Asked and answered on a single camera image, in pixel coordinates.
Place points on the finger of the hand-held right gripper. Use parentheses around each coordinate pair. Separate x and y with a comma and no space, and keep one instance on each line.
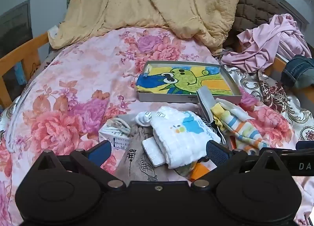
(305,145)

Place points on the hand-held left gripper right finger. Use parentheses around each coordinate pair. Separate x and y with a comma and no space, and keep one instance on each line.
(215,152)

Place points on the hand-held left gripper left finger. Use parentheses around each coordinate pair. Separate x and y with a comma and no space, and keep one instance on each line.
(101,152)

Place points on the striped sock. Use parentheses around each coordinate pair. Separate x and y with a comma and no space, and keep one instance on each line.
(241,129)

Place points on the white towel with blue print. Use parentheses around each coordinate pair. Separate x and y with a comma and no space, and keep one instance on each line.
(181,142)

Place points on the grey face mask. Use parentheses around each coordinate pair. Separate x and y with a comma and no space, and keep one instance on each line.
(206,101)

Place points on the white knotted sock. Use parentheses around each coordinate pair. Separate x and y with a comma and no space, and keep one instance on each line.
(142,118)

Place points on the white textured pad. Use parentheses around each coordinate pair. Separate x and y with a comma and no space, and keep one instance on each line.
(154,152)

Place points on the grey tray with cartoon picture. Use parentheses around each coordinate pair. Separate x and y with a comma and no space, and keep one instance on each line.
(171,99)

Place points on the white carton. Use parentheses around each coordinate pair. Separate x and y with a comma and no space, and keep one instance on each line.
(115,137)

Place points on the orange packet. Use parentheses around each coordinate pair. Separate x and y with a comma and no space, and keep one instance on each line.
(200,171)

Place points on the green floral cloth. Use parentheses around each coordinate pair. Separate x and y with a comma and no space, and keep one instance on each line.
(185,169)

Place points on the blue jeans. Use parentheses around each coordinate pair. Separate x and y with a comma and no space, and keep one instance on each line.
(299,71)

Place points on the pink floral bedsheet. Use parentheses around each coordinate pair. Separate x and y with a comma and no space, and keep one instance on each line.
(73,81)

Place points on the pink garment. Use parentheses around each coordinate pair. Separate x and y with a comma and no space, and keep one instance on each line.
(269,39)

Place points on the brown quilted blanket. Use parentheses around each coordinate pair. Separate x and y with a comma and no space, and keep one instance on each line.
(252,2)

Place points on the yellow dotted quilt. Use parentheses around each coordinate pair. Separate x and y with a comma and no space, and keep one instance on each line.
(147,0)

